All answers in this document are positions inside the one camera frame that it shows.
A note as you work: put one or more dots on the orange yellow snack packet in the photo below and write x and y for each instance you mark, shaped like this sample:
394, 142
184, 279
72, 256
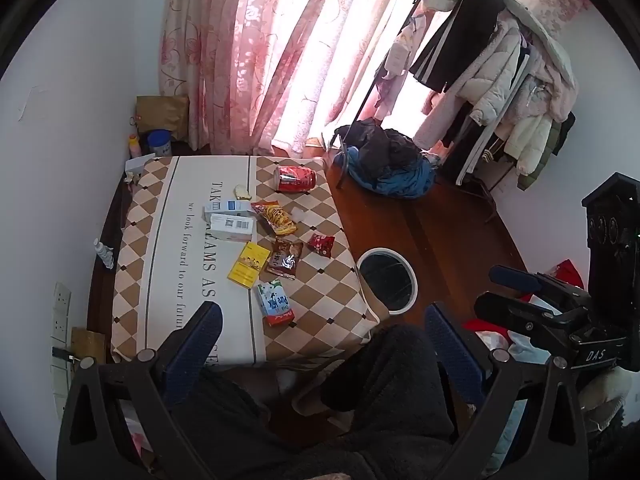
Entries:
274, 218

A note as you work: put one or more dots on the white yellow food scrap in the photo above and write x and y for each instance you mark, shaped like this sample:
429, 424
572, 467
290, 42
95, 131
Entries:
242, 191

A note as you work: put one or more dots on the red soda can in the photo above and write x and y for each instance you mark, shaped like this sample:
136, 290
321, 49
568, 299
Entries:
295, 179

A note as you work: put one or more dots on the white spray bottle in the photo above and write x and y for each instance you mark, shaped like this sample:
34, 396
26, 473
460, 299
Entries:
105, 255

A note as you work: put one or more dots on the person's right forearm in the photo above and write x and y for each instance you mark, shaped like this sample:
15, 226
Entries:
605, 400

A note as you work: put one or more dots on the white paper box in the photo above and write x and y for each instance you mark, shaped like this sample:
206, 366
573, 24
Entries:
137, 165

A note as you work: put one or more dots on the green white drink carton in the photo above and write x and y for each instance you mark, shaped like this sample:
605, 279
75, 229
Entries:
275, 303

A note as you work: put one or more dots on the person's right leg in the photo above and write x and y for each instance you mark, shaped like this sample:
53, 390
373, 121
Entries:
395, 390

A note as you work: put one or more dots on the pale floral blanket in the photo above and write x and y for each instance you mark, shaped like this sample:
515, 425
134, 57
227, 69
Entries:
520, 350

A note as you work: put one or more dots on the brown paper bag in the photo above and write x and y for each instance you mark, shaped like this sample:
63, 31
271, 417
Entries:
162, 115

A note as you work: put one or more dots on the brown checked tablecloth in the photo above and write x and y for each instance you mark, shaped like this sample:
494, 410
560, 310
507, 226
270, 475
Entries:
320, 310

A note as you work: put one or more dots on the person's left leg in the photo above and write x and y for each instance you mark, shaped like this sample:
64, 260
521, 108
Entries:
225, 435

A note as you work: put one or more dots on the brown cardboard box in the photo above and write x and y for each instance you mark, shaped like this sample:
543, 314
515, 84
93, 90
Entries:
90, 345

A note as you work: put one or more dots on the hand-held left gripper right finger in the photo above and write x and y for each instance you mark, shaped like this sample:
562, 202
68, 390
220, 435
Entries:
450, 345

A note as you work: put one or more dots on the black clothes rack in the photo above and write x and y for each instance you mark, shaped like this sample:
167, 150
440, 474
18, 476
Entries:
368, 91

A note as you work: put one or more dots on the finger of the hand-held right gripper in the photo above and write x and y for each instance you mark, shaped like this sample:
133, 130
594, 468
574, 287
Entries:
515, 279
500, 310

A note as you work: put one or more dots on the blue white box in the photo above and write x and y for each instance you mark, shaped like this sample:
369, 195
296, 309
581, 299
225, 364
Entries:
225, 207

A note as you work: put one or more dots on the row of hanging clothes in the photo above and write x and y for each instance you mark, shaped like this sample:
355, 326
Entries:
500, 75

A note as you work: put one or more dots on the white wall socket panel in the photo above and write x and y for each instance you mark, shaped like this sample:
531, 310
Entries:
61, 380
61, 310

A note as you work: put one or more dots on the white round trash bin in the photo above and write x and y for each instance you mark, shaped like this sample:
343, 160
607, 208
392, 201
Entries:
412, 285

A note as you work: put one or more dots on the yellow flat box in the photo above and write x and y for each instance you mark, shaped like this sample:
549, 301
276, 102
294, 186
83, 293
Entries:
248, 265

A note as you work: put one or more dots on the blue lid jar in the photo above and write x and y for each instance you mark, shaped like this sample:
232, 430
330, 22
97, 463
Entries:
160, 144

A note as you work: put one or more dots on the pink floral curtain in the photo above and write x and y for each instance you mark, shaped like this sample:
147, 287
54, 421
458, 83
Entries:
225, 35

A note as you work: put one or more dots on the brown snack packet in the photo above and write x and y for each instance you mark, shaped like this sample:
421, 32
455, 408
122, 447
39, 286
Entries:
285, 258

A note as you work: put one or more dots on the blue black clothes pile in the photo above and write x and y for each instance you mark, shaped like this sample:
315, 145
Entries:
395, 170

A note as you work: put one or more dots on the person's leg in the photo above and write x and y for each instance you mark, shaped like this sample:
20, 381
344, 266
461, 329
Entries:
395, 390
225, 435

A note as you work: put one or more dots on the small red snack packet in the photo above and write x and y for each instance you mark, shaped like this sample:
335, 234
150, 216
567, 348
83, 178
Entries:
320, 245

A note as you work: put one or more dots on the red cloth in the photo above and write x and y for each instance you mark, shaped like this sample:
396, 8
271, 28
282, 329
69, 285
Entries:
570, 272

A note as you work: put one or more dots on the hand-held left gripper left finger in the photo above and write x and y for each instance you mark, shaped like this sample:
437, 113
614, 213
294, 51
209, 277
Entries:
200, 342

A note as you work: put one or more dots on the small white scrap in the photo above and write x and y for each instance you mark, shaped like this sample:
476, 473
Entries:
300, 215

